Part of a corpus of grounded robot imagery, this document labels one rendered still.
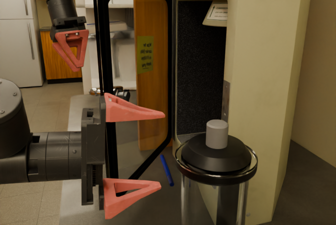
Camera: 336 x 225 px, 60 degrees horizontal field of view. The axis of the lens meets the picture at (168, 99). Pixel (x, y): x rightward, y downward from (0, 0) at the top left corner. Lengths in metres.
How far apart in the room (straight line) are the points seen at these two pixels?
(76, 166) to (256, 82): 0.31
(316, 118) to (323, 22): 0.28
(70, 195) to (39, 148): 0.40
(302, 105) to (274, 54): 0.53
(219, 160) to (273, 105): 0.20
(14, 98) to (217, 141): 0.23
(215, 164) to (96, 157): 0.14
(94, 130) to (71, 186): 0.45
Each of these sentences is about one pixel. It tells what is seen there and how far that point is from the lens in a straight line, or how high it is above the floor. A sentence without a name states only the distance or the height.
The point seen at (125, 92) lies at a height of 1.21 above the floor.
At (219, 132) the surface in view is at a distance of 0.37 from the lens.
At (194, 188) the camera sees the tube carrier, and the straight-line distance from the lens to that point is 0.38.
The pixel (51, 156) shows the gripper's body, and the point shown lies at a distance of 0.35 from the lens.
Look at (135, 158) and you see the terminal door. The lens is 0.64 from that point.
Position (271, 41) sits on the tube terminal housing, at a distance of 0.50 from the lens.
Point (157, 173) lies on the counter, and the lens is 0.78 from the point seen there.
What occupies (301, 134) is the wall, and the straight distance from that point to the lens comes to 1.04.
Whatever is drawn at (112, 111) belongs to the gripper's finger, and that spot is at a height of 1.24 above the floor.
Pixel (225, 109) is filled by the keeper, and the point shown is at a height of 1.19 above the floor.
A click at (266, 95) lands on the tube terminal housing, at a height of 1.21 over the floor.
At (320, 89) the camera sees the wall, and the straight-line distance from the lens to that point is 0.96.
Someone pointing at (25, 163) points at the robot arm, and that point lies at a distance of 0.35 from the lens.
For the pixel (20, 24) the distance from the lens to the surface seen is 5.37.
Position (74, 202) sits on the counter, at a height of 0.94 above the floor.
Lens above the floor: 1.35
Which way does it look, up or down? 18 degrees down
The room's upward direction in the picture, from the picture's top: straight up
